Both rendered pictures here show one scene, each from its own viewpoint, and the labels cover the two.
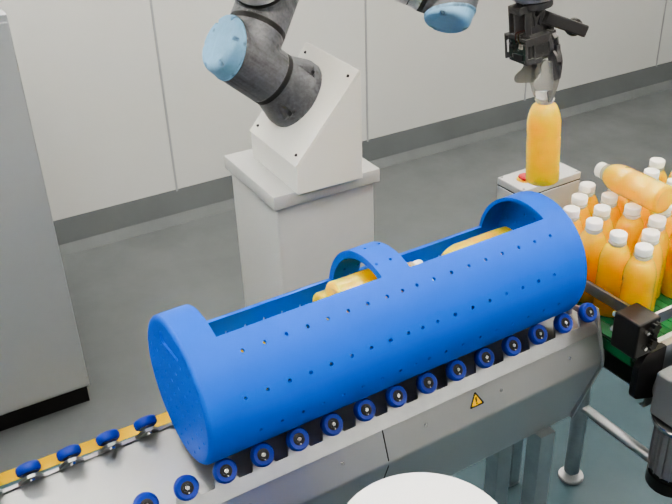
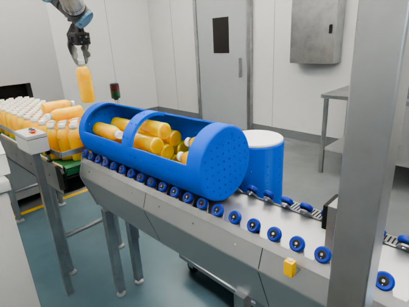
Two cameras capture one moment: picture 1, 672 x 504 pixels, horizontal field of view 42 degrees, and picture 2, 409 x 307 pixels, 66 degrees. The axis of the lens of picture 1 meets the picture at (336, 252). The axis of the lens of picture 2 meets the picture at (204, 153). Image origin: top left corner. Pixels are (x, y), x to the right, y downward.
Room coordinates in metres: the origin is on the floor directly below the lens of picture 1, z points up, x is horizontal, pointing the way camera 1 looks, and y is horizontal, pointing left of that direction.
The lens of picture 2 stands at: (1.57, 1.30, 1.52)
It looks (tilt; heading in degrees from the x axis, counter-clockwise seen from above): 20 degrees down; 255
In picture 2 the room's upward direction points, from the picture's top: 3 degrees counter-clockwise
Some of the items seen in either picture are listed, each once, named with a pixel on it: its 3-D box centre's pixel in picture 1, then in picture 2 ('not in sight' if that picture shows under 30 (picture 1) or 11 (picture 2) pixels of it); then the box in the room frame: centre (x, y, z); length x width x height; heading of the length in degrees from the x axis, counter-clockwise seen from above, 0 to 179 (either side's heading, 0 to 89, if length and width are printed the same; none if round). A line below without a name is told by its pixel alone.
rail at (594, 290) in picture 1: (579, 281); (95, 145); (1.73, -0.58, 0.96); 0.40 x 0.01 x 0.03; 30
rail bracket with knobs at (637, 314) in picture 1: (633, 332); not in sight; (1.54, -0.65, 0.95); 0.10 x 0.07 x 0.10; 30
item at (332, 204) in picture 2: not in sight; (334, 223); (1.02, 0.64, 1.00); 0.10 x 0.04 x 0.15; 30
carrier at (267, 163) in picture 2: not in sight; (255, 214); (0.92, -0.12, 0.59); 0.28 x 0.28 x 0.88
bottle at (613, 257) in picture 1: (612, 275); not in sight; (1.70, -0.64, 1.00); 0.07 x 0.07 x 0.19
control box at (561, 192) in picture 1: (537, 191); (31, 140); (2.05, -0.54, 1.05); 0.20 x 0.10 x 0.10; 120
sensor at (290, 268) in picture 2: not in sight; (294, 262); (1.16, 0.66, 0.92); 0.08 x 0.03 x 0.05; 30
